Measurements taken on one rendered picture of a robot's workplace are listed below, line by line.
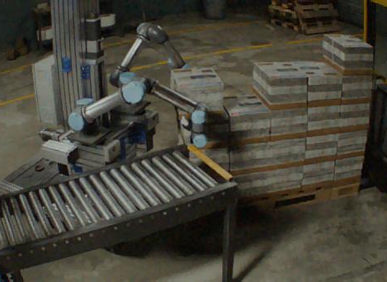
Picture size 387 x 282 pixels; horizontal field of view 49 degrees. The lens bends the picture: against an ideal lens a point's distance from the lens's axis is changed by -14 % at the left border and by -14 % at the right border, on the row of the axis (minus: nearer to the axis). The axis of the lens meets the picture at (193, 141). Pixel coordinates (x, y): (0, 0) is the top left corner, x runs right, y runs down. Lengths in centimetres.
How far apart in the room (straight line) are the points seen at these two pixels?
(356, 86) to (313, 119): 45
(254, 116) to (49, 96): 143
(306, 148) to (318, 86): 48
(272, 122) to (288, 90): 25
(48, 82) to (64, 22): 46
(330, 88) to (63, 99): 188
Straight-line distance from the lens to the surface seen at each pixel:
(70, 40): 310
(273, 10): 992
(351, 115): 355
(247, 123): 322
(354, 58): 340
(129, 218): 224
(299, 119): 335
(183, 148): 282
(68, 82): 321
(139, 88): 263
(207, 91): 304
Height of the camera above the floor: 208
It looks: 26 degrees down
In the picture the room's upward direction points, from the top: 2 degrees counter-clockwise
